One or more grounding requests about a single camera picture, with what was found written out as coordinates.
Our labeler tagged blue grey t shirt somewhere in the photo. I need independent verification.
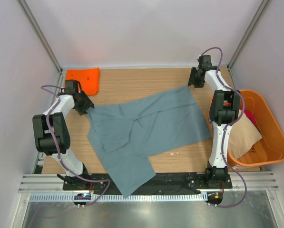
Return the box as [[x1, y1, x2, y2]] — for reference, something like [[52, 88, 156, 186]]
[[87, 86, 211, 197]]

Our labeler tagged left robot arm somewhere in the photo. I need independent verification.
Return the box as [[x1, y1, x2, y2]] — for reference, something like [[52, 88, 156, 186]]
[[32, 80, 94, 190]]

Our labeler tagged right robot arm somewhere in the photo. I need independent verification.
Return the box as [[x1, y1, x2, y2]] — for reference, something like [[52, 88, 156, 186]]
[[188, 55, 241, 189]]

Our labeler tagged folded orange t shirt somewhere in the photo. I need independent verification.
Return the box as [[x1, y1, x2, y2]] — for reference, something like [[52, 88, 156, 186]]
[[66, 68, 100, 96]]

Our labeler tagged red t shirt in basket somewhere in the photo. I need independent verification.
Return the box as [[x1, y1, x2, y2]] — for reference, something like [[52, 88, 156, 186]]
[[244, 109, 258, 128]]

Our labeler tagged beige t shirt in basket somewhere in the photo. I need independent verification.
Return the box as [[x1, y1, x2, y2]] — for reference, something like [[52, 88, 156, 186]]
[[228, 114, 262, 159]]

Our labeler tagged orange plastic basket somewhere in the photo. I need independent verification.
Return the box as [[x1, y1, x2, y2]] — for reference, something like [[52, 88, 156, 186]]
[[206, 90, 284, 169]]

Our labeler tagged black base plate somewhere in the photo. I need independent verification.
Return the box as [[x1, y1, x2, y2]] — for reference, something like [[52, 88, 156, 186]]
[[57, 172, 233, 196]]

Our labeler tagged left aluminium corner post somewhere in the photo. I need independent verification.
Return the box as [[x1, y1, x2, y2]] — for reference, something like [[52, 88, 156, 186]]
[[17, 0, 62, 75]]

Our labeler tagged aluminium corner post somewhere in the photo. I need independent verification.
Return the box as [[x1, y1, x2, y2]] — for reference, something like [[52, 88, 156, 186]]
[[17, 0, 62, 75], [227, 0, 272, 72]]

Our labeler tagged aluminium frame rail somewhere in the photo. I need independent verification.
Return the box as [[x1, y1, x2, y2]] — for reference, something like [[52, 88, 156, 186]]
[[18, 174, 64, 193]]

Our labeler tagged right aluminium corner post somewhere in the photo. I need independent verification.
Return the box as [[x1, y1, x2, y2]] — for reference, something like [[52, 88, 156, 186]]
[[227, 0, 272, 72]]

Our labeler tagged white slotted cable duct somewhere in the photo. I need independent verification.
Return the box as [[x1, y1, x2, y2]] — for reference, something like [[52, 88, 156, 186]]
[[29, 192, 207, 203]]

